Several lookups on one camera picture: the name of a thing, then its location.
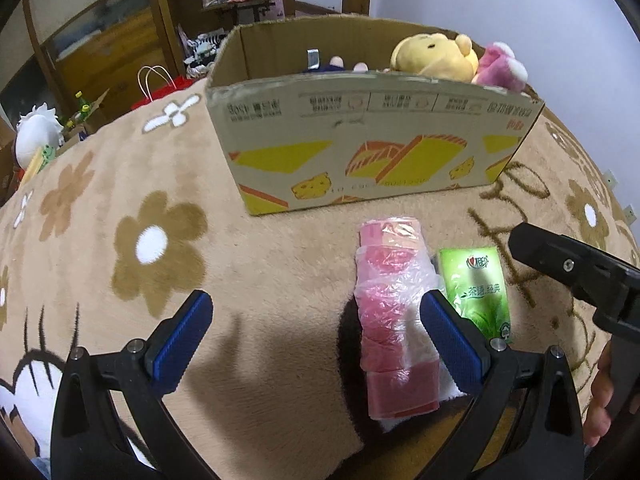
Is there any pink tissue pack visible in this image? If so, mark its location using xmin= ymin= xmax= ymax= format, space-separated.
xmin=354 ymin=217 xmax=442 ymax=420

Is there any red paper gift bag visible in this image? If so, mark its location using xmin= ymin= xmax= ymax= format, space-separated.
xmin=130 ymin=64 xmax=194 ymax=110

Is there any yellow bear plush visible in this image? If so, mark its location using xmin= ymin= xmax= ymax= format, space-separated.
xmin=390 ymin=32 xmax=478 ymax=84

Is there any purple-haired plush doll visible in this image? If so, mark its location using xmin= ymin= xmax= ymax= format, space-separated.
xmin=304 ymin=49 xmax=369 ymax=74

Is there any pink strawberry bear plush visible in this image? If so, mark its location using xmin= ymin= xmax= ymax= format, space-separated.
xmin=472 ymin=41 xmax=528 ymax=92

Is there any person's right hand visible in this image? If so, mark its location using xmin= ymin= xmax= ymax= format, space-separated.
xmin=582 ymin=342 xmax=614 ymax=448

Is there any green glass bottle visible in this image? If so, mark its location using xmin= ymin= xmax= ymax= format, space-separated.
xmin=75 ymin=91 xmax=91 ymax=120

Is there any burger frog plush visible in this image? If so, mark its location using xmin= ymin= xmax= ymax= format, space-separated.
xmin=21 ymin=145 xmax=56 ymax=186

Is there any lace-trimmed basket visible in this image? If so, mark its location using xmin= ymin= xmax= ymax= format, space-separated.
xmin=183 ymin=42 xmax=218 ymax=79

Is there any small black side table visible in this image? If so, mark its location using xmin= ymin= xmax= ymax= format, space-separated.
xmin=202 ymin=0 xmax=274 ymax=26

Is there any brown wooden wardrobe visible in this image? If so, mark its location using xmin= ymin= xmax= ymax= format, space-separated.
xmin=1 ymin=0 xmax=293 ymax=122

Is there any open cardboard box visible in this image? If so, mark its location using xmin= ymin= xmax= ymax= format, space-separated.
xmin=206 ymin=14 xmax=544 ymax=216

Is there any white-haired round plush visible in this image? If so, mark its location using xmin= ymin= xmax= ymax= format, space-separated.
xmin=15 ymin=103 xmax=63 ymax=170

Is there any green tissue packet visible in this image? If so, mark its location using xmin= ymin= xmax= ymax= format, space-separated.
xmin=437 ymin=246 xmax=511 ymax=342

